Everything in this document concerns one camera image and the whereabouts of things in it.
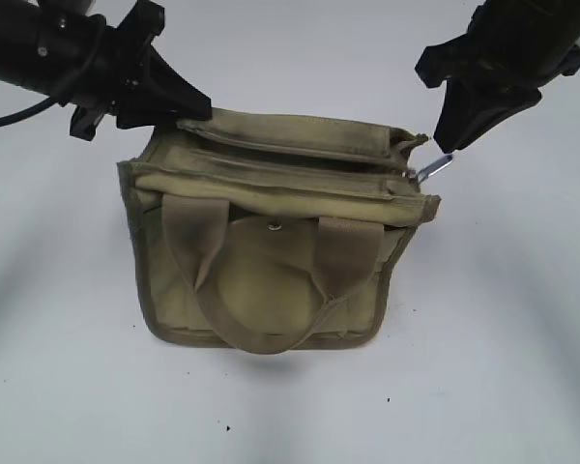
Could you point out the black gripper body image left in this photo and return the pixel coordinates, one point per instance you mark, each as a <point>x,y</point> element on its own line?
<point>112,67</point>

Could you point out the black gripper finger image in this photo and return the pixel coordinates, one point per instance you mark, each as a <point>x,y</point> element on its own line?
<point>135,111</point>
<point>165,92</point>
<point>471,109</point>

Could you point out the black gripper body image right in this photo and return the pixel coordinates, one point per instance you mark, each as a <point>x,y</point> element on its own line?
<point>528,58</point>

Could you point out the silver metal zipper pull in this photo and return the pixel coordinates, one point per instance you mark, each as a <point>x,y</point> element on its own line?
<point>433,168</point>

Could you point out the olive yellow canvas bag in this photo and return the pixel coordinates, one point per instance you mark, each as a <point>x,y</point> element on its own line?
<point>270,233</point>

